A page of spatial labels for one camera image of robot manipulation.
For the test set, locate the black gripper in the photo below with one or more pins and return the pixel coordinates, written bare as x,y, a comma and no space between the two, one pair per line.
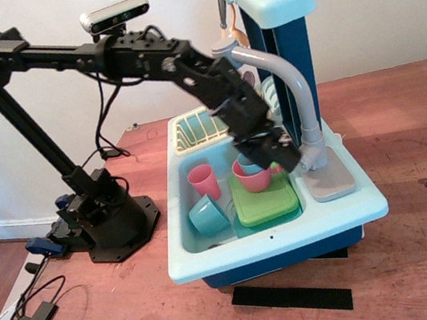
244,113

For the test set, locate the grey faucet lever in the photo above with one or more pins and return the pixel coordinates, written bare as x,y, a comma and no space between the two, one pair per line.
305,162

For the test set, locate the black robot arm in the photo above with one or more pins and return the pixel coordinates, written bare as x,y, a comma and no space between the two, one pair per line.
101,218

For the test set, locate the blue plastic cup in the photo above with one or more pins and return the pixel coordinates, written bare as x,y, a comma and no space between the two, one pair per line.
248,166

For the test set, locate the pink plastic mug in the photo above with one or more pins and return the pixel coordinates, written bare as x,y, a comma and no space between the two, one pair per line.
258,182

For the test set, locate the green plastic plate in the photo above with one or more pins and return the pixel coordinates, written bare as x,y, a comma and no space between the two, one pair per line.
255,208

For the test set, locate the light blue toy plates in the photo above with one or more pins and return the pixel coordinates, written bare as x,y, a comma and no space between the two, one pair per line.
268,92

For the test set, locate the grey toy faucet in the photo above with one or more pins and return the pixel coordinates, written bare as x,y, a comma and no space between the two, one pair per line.
328,177

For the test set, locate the pink plastic tumbler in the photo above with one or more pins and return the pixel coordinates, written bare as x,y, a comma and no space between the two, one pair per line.
204,181

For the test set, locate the purple toy spoon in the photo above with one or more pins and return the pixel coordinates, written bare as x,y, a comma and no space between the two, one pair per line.
250,78

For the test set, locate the cream dish rack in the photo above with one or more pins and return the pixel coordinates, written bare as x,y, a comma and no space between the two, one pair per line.
197,129

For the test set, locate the light blue toy sink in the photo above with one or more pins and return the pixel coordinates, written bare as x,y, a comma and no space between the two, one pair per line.
277,27

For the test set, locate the teal plastic plate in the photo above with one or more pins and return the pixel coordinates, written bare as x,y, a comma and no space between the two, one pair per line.
242,231

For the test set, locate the teal plastic cup lying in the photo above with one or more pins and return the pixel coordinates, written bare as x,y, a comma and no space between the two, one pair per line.
207,217

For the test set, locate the black velcro strip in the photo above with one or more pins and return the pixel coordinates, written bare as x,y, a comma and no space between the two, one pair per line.
312,298

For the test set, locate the grey hanging utensil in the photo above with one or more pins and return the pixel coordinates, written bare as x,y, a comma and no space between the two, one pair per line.
222,4

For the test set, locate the silver depth camera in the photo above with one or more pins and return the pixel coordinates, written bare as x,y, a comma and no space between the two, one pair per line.
117,13

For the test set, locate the blue cable connector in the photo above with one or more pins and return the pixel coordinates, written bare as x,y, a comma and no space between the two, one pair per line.
45,247

